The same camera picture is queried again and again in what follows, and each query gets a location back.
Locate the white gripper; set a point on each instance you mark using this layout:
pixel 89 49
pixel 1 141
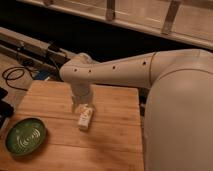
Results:
pixel 81 94

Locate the white plastic bottle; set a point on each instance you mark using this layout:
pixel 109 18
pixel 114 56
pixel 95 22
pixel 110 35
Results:
pixel 86 114

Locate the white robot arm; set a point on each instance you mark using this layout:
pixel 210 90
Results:
pixel 178 122

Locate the green ceramic bowl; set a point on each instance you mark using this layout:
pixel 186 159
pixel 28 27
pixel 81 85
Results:
pixel 25 136

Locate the black device at left edge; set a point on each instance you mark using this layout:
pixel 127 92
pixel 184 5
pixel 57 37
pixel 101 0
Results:
pixel 6 110

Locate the black clamp on rail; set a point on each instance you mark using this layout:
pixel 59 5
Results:
pixel 57 49

